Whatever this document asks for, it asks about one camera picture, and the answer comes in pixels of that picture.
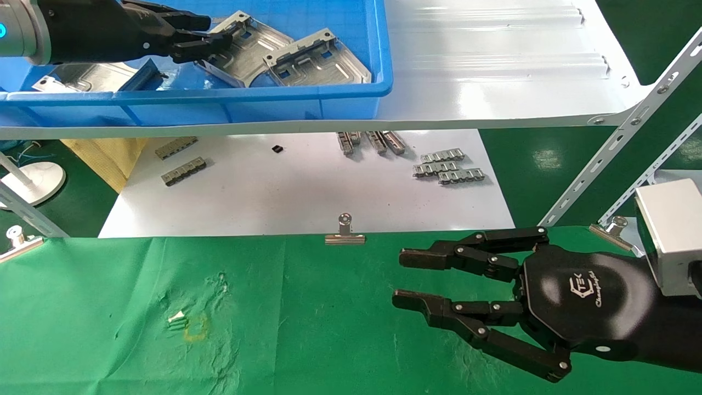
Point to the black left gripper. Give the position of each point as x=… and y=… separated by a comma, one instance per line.
x=98, y=30

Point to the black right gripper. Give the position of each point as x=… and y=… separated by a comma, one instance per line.
x=587, y=299

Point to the stamped sheet metal bracket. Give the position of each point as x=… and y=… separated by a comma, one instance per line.
x=252, y=49
x=323, y=68

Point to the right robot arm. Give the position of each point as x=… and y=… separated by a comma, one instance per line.
x=674, y=329

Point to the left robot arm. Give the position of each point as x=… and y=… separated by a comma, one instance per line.
x=19, y=27

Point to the blue plastic bin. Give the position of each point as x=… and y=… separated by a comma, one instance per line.
x=181, y=107

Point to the grey metal clip strip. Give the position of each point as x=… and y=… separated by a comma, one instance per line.
x=377, y=142
x=175, y=147
x=442, y=156
x=462, y=176
x=347, y=142
x=433, y=168
x=394, y=142
x=184, y=170

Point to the bent sheet metal part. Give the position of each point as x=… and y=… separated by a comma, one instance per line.
x=93, y=77

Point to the silver binder clip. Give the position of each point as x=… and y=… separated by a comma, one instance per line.
x=611, y=231
x=344, y=238
x=19, y=246

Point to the yellow woven bag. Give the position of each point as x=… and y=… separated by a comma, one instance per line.
x=104, y=156

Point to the green table cloth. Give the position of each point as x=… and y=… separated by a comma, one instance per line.
x=274, y=318

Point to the white metal shelf panel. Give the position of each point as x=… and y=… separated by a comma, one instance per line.
x=493, y=82

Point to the white perforated angle bar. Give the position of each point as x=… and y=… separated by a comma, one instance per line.
x=648, y=176
x=625, y=129

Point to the white round stand base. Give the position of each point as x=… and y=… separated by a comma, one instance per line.
x=35, y=181

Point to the grey perforated angle bar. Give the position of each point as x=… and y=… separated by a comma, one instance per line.
x=27, y=214

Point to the small white paper scrap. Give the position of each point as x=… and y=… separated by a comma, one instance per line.
x=177, y=316

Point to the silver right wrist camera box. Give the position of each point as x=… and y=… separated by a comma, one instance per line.
x=672, y=230

